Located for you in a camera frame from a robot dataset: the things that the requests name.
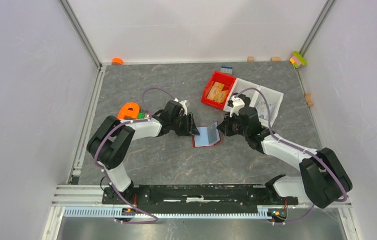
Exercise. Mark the small orange cap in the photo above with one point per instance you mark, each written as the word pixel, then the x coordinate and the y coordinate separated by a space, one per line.
pixel 117 61

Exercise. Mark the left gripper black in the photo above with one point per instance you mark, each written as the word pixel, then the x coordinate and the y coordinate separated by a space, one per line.
pixel 190 127

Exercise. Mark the grey credit card gold chip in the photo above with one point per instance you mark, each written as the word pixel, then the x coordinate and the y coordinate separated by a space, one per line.
pixel 213 134

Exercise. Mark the white divided plastic bin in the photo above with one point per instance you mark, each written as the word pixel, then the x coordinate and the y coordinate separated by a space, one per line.
pixel 272 96

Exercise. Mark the red leather card holder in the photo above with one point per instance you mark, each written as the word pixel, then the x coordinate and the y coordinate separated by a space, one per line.
pixel 200 141

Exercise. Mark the colourful toy brick stack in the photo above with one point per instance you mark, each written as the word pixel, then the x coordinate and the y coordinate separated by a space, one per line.
pixel 297 60

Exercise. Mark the green toy brick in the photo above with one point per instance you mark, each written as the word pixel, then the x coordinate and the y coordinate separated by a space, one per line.
pixel 141 115

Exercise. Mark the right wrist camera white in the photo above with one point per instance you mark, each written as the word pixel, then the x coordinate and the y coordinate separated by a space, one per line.
pixel 236 104

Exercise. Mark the blue white small block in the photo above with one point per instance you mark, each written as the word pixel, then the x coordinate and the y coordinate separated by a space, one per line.
pixel 226 70

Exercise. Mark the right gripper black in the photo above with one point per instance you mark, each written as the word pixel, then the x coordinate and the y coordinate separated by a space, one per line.
pixel 224 127

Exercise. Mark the black cards in white bin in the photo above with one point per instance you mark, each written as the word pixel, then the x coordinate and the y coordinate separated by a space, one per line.
pixel 245 99

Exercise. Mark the red plastic bin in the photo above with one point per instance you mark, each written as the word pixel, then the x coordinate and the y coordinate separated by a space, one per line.
pixel 217 76

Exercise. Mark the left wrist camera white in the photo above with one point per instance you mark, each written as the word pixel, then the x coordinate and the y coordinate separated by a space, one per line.
pixel 184 106

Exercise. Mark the silver cards in white bin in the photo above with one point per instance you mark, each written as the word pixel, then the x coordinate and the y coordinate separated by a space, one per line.
pixel 263 111

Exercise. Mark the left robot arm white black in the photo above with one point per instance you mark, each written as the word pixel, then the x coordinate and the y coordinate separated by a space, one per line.
pixel 110 143

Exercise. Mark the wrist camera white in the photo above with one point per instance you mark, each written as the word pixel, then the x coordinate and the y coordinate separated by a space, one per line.
pixel 184 106
pixel 236 104

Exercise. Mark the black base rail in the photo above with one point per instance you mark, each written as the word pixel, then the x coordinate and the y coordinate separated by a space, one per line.
pixel 250 194

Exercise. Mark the wooden piece right edge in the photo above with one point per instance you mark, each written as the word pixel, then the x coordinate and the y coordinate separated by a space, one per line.
pixel 308 99

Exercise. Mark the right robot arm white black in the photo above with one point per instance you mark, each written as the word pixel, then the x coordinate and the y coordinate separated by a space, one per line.
pixel 322 180

